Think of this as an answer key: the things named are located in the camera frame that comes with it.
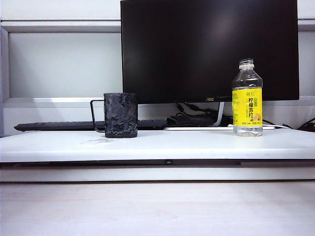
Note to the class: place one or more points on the clear bottle with yellow label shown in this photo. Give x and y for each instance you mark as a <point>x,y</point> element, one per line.
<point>247,110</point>

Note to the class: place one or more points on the spilled water puddle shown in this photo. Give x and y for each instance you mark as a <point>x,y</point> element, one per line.
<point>96,141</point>

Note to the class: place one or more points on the black power adapter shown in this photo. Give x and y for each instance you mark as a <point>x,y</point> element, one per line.
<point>184,120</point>

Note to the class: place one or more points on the dark textured glass mug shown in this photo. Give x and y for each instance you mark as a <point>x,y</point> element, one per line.
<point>120,115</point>

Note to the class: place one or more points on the white flat monitor base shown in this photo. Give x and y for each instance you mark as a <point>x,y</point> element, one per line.
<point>197,127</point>

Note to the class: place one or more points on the silver monitor stand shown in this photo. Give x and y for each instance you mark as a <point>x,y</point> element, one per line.
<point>220,110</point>

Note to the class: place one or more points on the black computer monitor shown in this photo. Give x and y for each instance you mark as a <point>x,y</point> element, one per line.
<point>197,49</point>

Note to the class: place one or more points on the black keyboard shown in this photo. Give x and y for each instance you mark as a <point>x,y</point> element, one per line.
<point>61,125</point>

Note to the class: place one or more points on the grey aluminium partition frame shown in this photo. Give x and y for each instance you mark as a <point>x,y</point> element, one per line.
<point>61,27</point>

